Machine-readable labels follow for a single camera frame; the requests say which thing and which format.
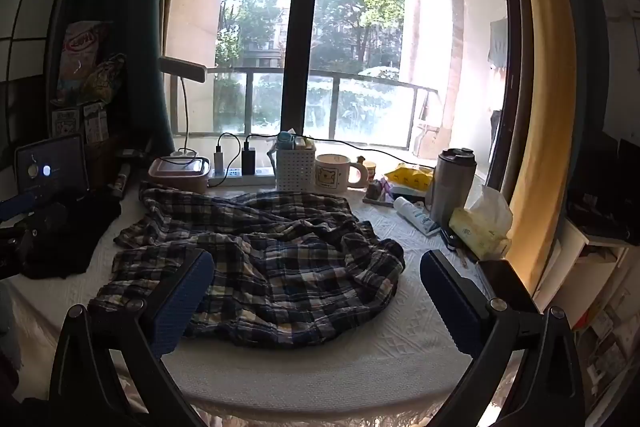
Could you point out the white bear print box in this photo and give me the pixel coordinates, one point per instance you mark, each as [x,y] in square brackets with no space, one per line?
[65,123]

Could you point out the grey tablet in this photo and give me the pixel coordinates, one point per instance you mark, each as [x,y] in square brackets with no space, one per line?
[60,162]

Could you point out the black car key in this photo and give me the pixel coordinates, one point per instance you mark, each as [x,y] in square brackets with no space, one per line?
[450,238]

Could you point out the small figurine on tray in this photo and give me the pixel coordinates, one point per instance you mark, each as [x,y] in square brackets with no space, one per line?
[375,194]

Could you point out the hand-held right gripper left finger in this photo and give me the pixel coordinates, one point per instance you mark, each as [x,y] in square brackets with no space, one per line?
[180,297]

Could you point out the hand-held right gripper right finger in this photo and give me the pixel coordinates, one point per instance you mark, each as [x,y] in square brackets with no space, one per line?
[450,302]

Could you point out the cardboard box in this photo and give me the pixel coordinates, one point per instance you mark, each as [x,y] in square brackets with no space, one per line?
[102,162]

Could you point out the plaid flannel shirt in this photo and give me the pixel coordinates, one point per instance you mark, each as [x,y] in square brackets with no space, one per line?
[280,267]

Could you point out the teal curtain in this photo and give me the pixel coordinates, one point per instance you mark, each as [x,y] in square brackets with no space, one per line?
[135,32]

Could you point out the hanging grey garment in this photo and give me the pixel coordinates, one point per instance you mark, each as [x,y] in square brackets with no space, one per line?
[497,42]

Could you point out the beige lunch box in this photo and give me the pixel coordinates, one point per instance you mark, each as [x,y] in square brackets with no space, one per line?
[177,174]

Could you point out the light blue packet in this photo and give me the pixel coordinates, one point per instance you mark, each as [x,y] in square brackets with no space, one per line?
[284,138]

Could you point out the yellow tissue pack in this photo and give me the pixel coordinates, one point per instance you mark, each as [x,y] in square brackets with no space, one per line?
[475,232]

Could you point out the pink snack bag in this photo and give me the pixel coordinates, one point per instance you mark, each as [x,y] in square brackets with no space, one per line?
[82,52]

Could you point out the white perforated basket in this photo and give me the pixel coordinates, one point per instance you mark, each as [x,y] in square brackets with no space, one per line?
[295,169]

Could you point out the black flat screen device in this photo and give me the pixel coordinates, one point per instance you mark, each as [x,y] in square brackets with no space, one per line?
[505,279]

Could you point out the yellow wipes packet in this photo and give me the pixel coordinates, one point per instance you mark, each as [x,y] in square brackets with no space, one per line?
[410,179]

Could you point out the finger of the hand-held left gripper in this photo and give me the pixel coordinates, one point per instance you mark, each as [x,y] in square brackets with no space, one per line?
[20,206]

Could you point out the green yellow snack bag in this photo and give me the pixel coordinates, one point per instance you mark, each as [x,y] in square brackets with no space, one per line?
[105,79]

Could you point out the black charger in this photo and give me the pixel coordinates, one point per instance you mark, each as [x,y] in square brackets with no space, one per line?
[248,163]

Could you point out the white desk lamp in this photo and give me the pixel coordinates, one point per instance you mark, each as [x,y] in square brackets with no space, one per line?
[182,68]

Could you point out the black flat gadget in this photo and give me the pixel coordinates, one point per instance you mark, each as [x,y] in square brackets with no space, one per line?
[132,153]

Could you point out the white lotion tube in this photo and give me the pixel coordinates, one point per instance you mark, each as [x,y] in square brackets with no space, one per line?
[412,212]

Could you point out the black spray can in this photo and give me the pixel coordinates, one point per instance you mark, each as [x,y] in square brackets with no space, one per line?
[121,181]

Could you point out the cream bear mug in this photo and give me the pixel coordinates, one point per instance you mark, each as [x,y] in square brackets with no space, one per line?
[332,174]

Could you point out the white charger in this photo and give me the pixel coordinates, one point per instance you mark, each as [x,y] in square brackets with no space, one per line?
[219,163]

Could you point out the dark window frame post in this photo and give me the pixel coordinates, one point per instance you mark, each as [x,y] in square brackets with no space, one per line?
[300,32]

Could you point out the white power strip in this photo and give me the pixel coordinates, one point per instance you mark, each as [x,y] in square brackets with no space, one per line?
[250,180]

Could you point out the white green milk carton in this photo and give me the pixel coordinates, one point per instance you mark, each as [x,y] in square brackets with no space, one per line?
[96,122]

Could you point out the balcony railing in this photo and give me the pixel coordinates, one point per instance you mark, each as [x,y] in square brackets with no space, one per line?
[350,79]

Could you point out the black cloth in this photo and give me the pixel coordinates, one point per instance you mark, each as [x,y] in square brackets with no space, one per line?
[75,237]

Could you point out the grey tumbler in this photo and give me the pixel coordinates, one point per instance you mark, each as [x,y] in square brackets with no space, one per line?
[450,192]

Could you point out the yellow curtain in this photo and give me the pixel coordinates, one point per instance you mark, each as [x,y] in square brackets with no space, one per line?
[550,107]

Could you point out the small red cup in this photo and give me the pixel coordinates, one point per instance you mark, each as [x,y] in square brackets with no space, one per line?
[370,171]

